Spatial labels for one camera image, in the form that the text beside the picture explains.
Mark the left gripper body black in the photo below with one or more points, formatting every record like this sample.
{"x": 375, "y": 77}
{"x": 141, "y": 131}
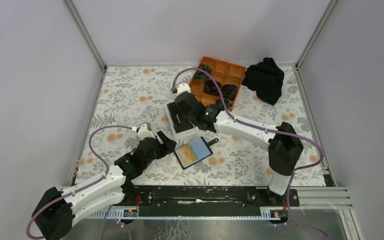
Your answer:
{"x": 162, "y": 150}

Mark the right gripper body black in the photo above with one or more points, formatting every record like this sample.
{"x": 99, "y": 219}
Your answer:
{"x": 193, "y": 118}

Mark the white plastic card box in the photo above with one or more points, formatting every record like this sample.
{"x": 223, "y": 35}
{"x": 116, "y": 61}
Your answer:
{"x": 180, "y": 126}

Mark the black leather card holder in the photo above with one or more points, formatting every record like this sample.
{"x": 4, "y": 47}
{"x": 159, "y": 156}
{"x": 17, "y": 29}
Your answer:
{"x": 195, "y": 151}

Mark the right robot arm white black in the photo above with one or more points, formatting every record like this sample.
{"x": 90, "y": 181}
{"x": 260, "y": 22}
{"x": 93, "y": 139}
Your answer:
{"x": 281, "y": 142}

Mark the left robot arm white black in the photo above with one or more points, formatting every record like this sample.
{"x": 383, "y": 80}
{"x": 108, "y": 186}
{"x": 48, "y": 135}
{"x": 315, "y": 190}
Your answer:
{"x": 60, "y": 209}

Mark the dark rolled item bottom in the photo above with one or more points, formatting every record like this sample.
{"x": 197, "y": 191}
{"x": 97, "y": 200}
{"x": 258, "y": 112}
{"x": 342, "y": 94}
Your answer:
{"x": 224, "y": 102}

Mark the dark rolled item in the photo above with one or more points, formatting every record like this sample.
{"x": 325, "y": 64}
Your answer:
{"x": 224, "y": 102}
{"x": 229, "y": 91}
{"x": 211, "y": 88}
{"x": 200, "y": 75}

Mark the dark rolled item middle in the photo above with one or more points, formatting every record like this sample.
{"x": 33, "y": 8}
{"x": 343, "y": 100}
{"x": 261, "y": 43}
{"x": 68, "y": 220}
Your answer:
{"x": 211, "y": 88}

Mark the dark rolled item right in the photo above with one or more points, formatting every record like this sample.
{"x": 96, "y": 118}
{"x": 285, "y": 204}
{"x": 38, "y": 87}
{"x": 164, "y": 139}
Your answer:
{"x": 229, "y": 91}

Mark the orange compartment tray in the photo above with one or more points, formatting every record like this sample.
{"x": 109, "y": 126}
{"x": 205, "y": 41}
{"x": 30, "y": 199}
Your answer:
{"x": 223, "y": 72}

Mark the dark rolled item top left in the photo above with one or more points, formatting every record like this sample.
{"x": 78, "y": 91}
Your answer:
{"x": 200, "y": 75}

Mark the black crumpled cloth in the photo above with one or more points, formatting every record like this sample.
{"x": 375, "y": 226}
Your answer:
{"x": 266, "y": 80}

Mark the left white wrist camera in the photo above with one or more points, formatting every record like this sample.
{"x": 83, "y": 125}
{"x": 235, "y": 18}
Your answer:
{"x": 144, "y": 131}

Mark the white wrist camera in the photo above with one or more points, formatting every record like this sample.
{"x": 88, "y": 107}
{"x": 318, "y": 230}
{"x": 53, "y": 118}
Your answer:
{"x": 183, "y": 88}
{"x": 144, "y": 131}

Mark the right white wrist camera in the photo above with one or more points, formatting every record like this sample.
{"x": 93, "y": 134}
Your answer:
{"x": 183, "y": 88}

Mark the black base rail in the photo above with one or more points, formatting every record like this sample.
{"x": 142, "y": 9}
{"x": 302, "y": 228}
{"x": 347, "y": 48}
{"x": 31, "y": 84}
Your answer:
{"x": 153, "y": 196}

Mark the slotted cable duct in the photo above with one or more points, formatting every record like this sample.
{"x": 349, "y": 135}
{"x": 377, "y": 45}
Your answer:
{"x": 200, "y": 212}

